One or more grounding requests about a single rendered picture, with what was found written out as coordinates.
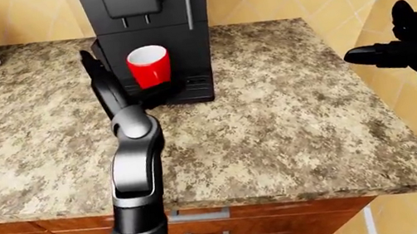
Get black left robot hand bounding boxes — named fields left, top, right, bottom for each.
left=79, top=41, right=145, bottom=124

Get red mug white inside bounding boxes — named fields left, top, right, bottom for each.
left=124, top=42, right=176, bottom=92

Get black coffee machine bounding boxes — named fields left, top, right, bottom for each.
left=75, top=0, right=225, bottom=121

